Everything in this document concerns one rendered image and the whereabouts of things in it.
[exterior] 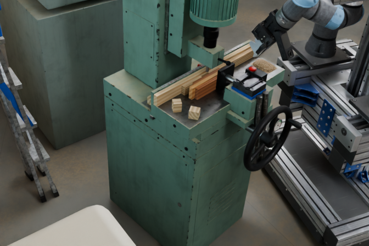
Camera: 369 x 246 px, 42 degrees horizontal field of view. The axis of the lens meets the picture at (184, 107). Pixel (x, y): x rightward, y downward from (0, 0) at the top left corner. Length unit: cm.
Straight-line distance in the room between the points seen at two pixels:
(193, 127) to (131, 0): 59
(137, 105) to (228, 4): 60
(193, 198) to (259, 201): 76
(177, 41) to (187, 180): 57
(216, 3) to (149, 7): 32
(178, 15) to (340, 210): 129
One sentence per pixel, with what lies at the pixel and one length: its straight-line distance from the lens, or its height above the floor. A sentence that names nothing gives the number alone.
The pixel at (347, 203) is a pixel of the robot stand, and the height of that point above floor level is 21.
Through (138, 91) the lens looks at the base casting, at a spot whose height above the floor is 80.
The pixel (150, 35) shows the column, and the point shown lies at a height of 106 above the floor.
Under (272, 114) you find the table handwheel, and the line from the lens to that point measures 181.
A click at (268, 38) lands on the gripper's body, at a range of 176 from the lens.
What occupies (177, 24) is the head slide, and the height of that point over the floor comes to 114.
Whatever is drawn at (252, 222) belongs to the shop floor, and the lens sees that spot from 267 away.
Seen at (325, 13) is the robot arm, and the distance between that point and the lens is 168.
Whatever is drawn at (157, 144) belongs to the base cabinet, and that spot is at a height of 65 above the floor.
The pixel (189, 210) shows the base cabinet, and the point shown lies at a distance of 214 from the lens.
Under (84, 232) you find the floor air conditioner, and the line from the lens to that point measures 32.
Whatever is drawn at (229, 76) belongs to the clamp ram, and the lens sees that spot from 195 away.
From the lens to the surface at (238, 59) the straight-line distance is 211.
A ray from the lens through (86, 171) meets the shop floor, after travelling 288.
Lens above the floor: 205
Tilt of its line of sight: 38 degrees down
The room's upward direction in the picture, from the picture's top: 4 degrees clockwise
